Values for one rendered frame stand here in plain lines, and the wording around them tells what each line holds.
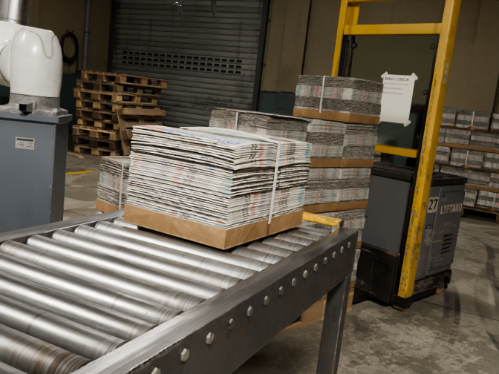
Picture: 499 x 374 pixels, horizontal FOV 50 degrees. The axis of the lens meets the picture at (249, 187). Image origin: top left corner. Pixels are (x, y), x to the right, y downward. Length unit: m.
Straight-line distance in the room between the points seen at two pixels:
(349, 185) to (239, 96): 6.94
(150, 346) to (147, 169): 0.60
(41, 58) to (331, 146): 1.45
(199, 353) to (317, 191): 1.96
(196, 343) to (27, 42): 1.31
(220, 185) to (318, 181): 1.58
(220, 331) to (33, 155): 1.17
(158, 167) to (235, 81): 8.57
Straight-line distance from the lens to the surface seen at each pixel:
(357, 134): 2.87
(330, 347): 1.58
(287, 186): 1.33
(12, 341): 0.74
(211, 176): 1.14
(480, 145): 7.03
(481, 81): 8.60
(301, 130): 2.51
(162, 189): 1.22
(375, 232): 3.52
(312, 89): 2.95
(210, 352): 0.83
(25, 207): 1.90
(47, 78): 1.87
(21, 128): 1.86
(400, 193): 3.41
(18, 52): 1.89
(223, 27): 10.00
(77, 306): 0.84
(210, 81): 10.01
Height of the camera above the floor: 1.12
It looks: 9 degrees down
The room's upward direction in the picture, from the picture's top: 6 degrees clockwise
